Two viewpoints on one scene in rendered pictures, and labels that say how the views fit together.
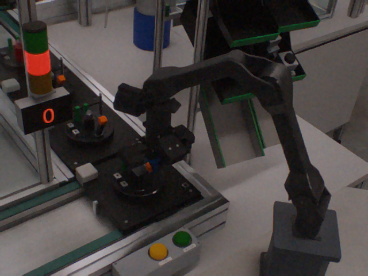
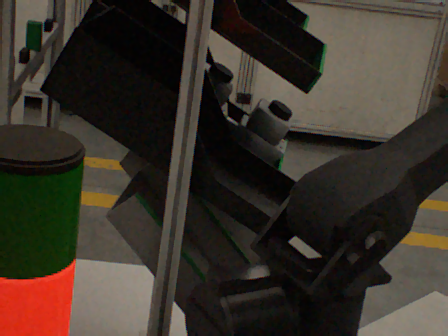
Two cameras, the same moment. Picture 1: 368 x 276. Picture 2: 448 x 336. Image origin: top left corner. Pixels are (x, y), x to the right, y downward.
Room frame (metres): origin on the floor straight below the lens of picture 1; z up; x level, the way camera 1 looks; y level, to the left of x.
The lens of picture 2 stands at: (0.69, 0.56, 1.55)
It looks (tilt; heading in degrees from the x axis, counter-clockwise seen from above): 21 degrees down; 306
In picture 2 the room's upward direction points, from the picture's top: 8 degrees clockwise
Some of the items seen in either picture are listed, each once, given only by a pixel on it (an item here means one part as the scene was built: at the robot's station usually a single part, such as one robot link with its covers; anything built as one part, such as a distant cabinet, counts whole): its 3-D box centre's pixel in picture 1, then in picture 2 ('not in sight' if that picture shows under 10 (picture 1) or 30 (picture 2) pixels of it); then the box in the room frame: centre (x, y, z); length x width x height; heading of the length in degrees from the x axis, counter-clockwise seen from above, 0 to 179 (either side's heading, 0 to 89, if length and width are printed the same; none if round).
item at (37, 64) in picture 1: (38, 59); (17, 301); (0.97, 0.33, 1.33); 0.05 x 0.05 x 0.05
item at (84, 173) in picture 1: (86, 175); not in sight; (1.01, 0.24, 0.97); 0.05 x 0.05 x 0.04; 41
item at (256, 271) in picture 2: (141, 95); (284, 278); (0.96, 0.10, 1.27); 0.12 x 0.08 x 0.11; 69
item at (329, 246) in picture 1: (296, 256); not in sight; (0.81, -0.30, 0.96); 0.15 x 0.15 x 0.20; 85
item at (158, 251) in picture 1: (158, 252); not in sight; (0.78, 0.03, 0.96); 0.04 x 0.04 x 0.02
